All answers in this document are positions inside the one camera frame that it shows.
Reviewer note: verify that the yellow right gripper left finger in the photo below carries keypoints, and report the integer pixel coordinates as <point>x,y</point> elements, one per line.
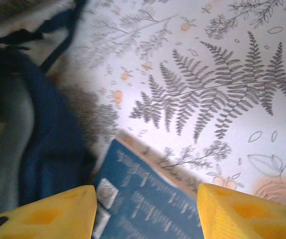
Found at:
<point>45,219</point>

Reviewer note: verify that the navy blue backpack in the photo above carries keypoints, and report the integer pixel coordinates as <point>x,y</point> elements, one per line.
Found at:
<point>45,137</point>

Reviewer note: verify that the navy blue book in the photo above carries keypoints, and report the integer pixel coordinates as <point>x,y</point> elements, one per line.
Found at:
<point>145,199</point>

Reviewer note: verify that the floral table cover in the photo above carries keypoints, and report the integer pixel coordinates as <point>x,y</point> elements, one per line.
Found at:
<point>207,74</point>

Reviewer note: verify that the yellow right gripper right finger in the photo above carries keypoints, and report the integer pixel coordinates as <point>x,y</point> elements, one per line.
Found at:
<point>244,214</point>

